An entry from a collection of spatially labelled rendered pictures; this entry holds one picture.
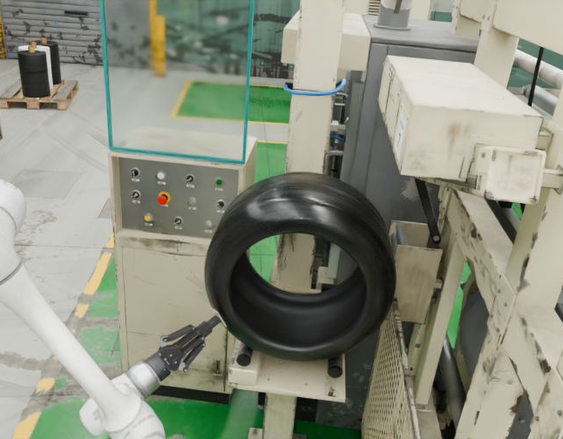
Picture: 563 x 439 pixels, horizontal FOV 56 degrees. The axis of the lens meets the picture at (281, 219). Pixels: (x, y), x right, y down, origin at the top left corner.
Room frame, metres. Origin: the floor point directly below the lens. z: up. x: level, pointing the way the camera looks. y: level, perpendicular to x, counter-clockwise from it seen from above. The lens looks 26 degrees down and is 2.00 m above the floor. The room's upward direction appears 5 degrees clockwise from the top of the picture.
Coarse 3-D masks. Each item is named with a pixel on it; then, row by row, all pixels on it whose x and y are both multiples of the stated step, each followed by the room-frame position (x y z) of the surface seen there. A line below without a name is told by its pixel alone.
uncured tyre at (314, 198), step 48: (288, 192) 1.33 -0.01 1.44; (336, 192) 1.37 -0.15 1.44; (240, 240) 1.27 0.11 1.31; (336, 240) 1.25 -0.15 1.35; (384, 240) 1.31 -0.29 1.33; (240, 288) 1.51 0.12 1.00; (336, 288) 1.53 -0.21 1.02; (384, 288) 1.25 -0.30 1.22; (240, 336) 1.27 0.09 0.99; (288, 336) 1.40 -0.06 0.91; (336, 336) 1.27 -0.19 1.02
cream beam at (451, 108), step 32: (384, 64) 1.58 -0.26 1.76; (416, 64) 1.47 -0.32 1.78; (448, 64) 1.53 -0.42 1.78; (384, 96) 1.45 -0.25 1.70; (416, 96) 1.07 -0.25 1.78; (448, 96) 1.10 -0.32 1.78; (480, 96) 1.13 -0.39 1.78; (512, 96) 1.16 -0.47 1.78; (416, 128) 1.00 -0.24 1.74; (448, 128) 1.00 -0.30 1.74; (480, 128) 1.00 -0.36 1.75; (512, 128) 0.99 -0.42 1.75; (416, 160) 1.00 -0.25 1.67; (448, 160) 1.00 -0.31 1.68
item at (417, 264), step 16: (400, 224) 1.72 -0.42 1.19; (416, 224) 1.73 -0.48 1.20; (400, 240) 1.60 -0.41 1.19; (416, 240) 1.73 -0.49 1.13; (400, 256) 1.54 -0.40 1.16; (416, 256) 1.54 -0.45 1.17; (432, 256) 1.54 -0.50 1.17; (400, 272) 1.54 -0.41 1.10; (416, 272) 1.54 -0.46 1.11; (432, 272) 1.54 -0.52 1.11; (400, 288) 1.54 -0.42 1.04; (416, 288) 1.54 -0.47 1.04; (432, 288) 1.54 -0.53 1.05; (400, 304) 1.54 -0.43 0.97; (416, 304) 1.54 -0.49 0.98; (416, 320) 1.54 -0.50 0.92
